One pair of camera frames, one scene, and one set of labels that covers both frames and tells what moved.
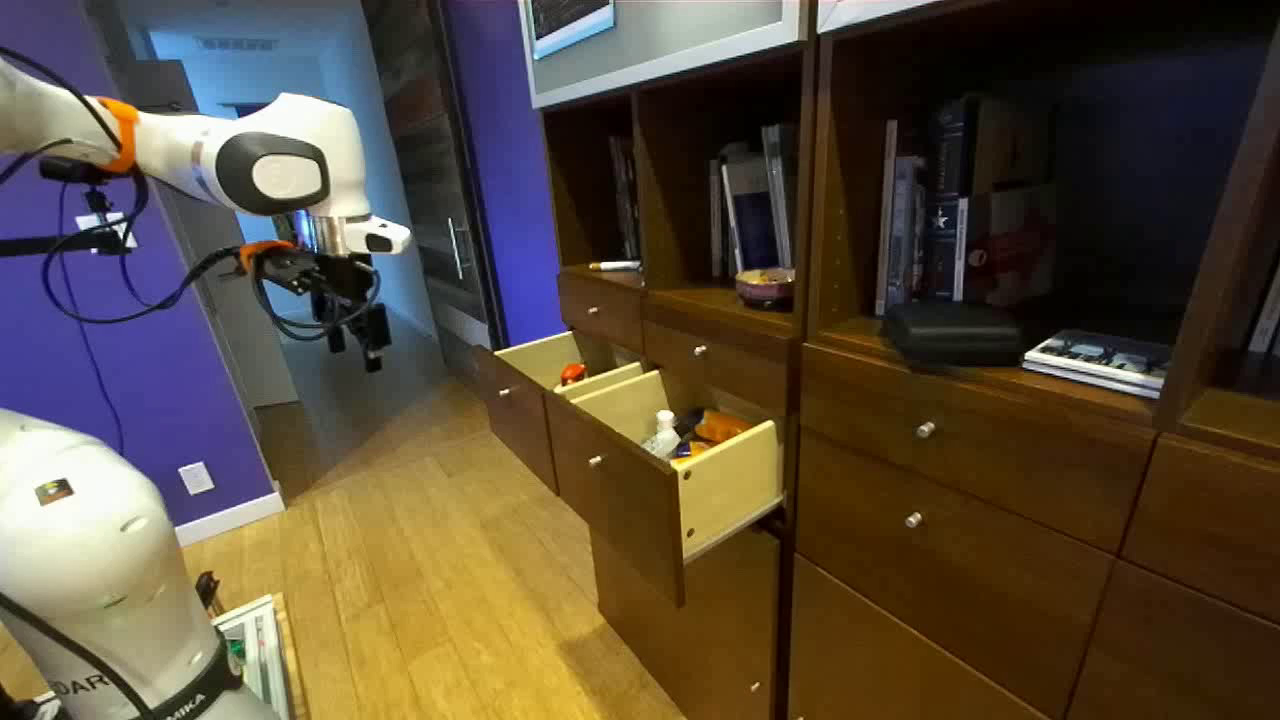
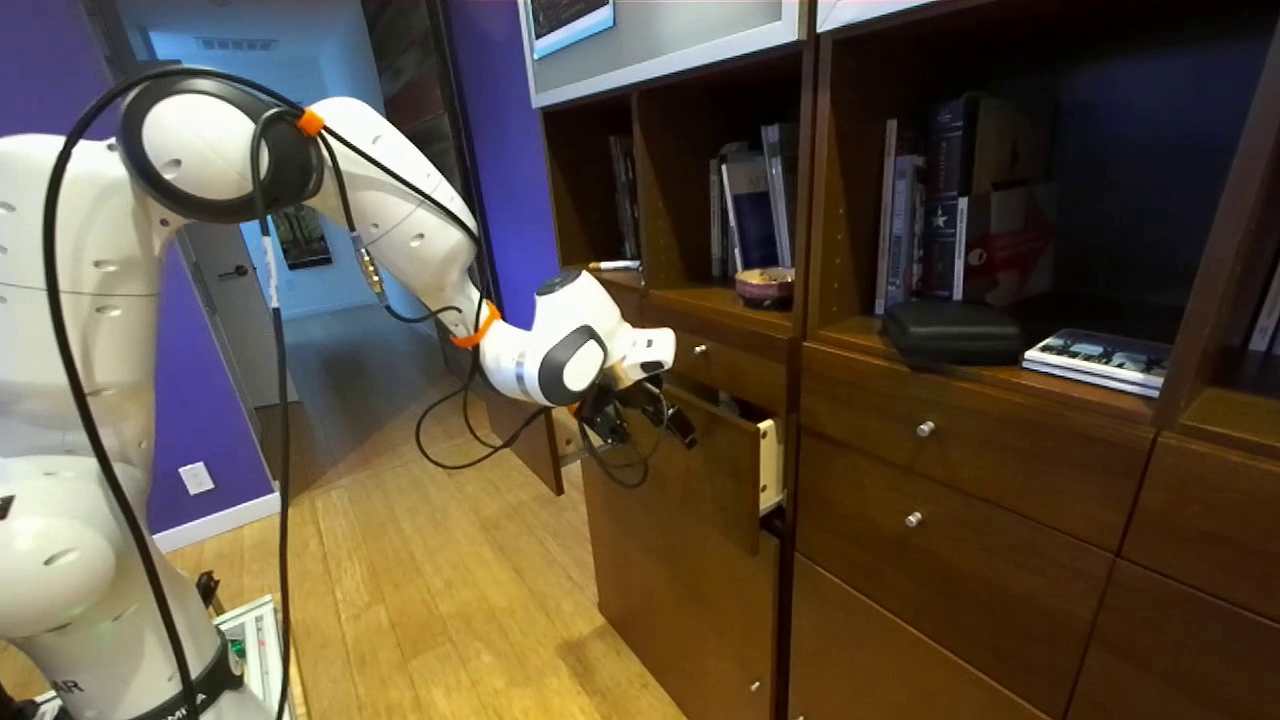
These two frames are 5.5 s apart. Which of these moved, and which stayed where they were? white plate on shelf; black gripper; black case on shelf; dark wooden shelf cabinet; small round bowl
Moved: black gripper
Stayed: black case on shelf; dark wooden shelf cabinet; small round bowl; white plate on shelf
